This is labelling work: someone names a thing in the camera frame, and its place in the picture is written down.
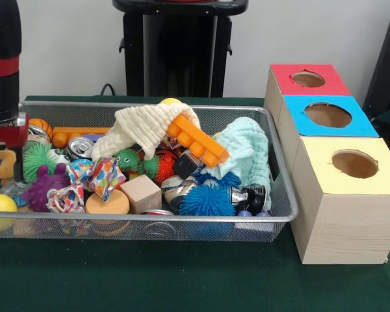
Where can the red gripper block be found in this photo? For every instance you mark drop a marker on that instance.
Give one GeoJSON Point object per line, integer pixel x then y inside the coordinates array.
{"type": "Point", "coordinates": [6, 135]}

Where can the polka dot fabric bow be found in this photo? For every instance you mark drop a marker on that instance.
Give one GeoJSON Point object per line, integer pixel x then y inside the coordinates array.
{"type": "Point", "coordinates": [100, 177]}

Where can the cream waffle cloth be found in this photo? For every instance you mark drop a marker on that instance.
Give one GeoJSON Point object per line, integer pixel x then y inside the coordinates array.
{"type": "Point", "coordinates": [143, 130]}

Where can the light blue waffle cloth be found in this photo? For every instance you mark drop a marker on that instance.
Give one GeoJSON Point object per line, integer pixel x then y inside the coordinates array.
{"type": "Point", "coordinates": [247, 149]}

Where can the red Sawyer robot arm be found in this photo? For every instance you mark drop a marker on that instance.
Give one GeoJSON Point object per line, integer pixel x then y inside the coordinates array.
{"type": "Point", "coordinates": [3, 32]}

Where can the wooden box with three holes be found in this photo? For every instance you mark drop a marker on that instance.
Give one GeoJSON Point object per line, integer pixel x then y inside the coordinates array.
{"type": "Point", "coordinates": [344, 227]}

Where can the purple spiky monster toy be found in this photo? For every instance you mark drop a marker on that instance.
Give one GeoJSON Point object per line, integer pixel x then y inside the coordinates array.
{"type": "Point", "coordinates": [42, 191]}

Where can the yellow smiley ball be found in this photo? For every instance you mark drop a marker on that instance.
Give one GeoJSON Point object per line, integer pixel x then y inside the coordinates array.
{"type": "Point", "coordinates": [0, 204]}

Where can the orange foam disc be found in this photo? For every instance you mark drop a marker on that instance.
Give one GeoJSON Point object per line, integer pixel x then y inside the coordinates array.
{"type": "Point", "coordinates": [112, 206]}

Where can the plain wooden cube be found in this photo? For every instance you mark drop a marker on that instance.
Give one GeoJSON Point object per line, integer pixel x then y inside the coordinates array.
{"type": "Point", "coordinates": [141, 195]}

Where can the orange grid tray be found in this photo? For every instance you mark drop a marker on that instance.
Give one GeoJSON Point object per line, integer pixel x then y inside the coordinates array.
{"type": "Point", "coordinates": [198, 141]}

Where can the blue spiky rubber ball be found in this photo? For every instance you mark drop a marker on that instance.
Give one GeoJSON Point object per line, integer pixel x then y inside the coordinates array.
{"type": "Point", "coordinates": [206, 200]}

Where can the crushed black drink can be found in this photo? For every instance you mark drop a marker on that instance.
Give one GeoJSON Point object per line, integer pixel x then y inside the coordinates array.
{"type": "Point", "coordinates": [250, 198]}

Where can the black upright panel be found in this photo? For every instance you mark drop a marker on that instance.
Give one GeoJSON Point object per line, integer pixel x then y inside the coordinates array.
{"type": "Point", "coordinates": [386, 65]}

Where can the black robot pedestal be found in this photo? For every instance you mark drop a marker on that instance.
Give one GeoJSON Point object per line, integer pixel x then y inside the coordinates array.
{"type": "Point", "coordinates": [182, 65]}

